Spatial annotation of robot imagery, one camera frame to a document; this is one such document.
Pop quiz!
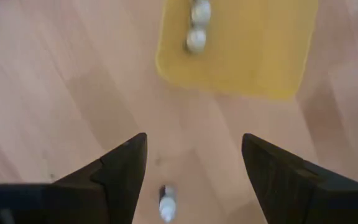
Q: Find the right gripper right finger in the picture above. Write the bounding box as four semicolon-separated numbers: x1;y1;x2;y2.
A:
242;133;358;224

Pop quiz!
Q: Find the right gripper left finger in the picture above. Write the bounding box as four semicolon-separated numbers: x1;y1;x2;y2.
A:
0;133;149;224

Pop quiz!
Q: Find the yellow translucent plastic bin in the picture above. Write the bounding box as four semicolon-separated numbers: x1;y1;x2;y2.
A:
155;0;319;101

